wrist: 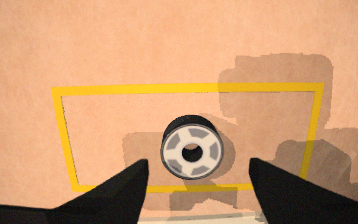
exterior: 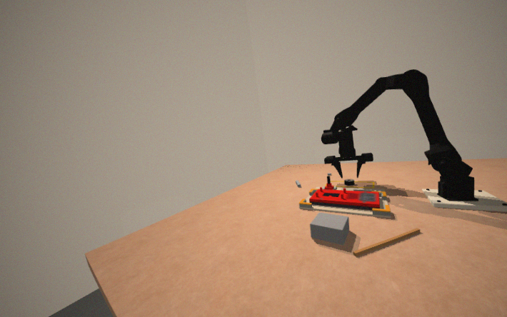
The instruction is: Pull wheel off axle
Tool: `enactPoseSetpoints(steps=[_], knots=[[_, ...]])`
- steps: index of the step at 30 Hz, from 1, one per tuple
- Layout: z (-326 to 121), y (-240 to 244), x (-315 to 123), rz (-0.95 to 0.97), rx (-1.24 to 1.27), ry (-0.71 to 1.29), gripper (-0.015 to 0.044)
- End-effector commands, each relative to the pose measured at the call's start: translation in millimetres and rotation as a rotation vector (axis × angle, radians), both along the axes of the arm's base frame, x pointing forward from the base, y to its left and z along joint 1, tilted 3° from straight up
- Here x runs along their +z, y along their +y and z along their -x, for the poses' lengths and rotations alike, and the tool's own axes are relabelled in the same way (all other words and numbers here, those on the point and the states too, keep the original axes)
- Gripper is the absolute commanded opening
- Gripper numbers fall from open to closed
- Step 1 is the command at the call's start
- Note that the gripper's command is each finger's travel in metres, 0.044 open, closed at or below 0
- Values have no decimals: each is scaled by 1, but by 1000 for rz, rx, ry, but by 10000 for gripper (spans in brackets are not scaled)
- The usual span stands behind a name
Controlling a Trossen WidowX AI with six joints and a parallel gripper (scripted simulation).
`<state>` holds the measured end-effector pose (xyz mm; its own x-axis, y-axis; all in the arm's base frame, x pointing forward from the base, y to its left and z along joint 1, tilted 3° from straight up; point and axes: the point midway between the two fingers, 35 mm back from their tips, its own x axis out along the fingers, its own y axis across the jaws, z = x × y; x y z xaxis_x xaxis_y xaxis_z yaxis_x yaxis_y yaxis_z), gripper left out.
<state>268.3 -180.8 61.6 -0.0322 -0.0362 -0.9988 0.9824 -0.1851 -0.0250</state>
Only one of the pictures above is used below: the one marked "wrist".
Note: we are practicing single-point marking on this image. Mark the yellow rectangular tape outline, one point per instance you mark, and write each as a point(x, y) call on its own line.
point(57, 92)

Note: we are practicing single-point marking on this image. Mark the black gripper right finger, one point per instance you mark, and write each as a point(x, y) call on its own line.
point(286, 198)

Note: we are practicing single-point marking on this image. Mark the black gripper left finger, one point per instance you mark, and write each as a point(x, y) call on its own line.
point(118, 200)

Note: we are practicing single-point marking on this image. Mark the black wheel with light grey hub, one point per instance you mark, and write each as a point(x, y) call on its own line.
point(192, 164)

